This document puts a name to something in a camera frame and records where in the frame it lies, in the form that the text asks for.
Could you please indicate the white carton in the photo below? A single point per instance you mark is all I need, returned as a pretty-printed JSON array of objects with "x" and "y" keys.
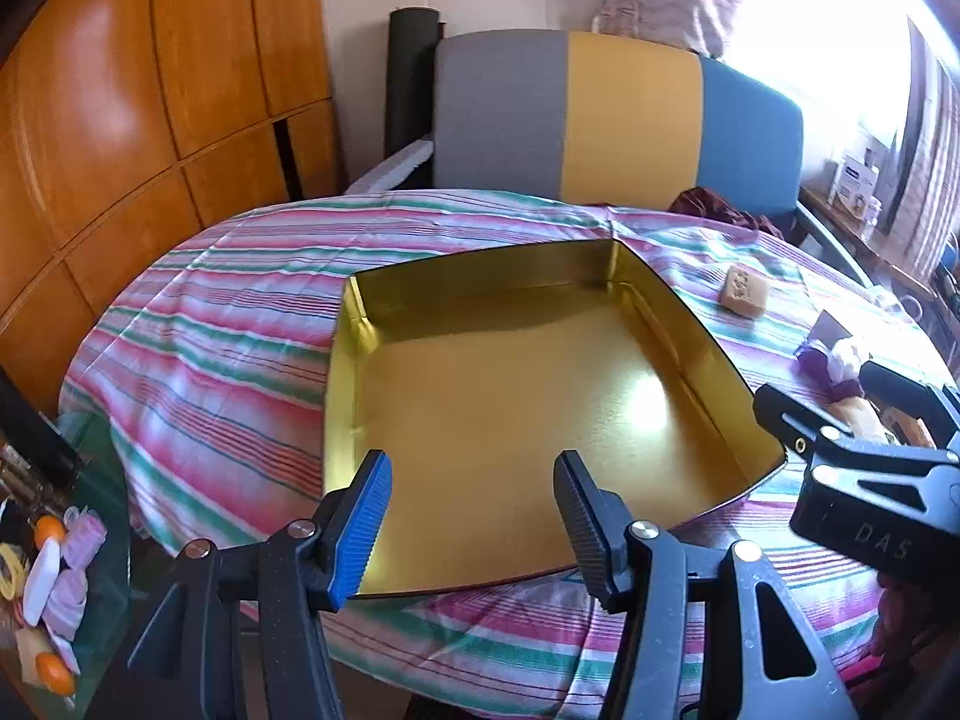
[{"x": 855, "y": 180}]

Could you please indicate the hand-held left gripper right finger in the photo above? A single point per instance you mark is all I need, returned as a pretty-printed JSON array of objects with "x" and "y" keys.
[{"x": 585, "y": 532}]

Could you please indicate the orange fruit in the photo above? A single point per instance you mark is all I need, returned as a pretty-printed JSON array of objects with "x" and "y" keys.
[
  {"x": 49, "y": 529},
  {"x": 56, "y": 671}
]

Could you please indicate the striped window curtain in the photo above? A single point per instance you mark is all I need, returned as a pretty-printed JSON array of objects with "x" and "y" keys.
[{"x": 930, "y": 165}]

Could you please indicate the maroon cloth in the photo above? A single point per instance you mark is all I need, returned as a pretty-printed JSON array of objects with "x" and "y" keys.
[{"x": 712, "y": 204}]

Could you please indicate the clear glass mug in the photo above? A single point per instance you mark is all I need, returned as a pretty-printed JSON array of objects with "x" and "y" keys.
[{"x": 900, "y": 305}]

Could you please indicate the person's right forearm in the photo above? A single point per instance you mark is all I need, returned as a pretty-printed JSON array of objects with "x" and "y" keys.
[{"x": 919, "y": 622}]

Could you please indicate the black rolled mat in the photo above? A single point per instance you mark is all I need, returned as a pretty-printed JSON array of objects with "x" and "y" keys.
[{"x": 409, "y": 67}]

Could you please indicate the wooden wardrobe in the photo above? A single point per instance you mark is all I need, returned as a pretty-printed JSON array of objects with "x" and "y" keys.
[{"x": 112, "y": 127}]

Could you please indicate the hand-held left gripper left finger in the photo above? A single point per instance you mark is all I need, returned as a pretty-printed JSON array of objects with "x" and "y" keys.
[{"x": 367, "y": 532}]

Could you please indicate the wooden side shelf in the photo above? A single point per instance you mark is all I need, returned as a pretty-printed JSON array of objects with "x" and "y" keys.
[{"x": 889, "y": 259}]

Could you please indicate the gold metal tin tray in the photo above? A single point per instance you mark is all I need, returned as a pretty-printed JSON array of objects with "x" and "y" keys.
[{"x": 487, "y": 405}]

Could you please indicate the white plastic bottle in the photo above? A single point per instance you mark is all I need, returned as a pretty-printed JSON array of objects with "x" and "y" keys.
[{"x": 41, "y": 581}]

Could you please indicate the striped tablecloth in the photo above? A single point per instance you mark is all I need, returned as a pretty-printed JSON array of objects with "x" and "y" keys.
[{"x": 225, "y": 330}]

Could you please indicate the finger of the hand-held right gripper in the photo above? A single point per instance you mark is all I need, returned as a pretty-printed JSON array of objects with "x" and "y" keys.
[
  {"x": 784, "y": 412},
  {"x": 907, "y": 394}
]

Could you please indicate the brown card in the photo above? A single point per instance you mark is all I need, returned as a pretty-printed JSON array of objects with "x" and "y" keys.
[{"x": 829, "y": 330}]

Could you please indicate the purple packet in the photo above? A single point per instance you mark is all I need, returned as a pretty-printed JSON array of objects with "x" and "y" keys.
[{"x": 816, "y": 369}]

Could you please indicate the grey yellow blue chair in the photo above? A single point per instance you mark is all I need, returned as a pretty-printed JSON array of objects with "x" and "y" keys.
[{"x": 630, "y": 112}]

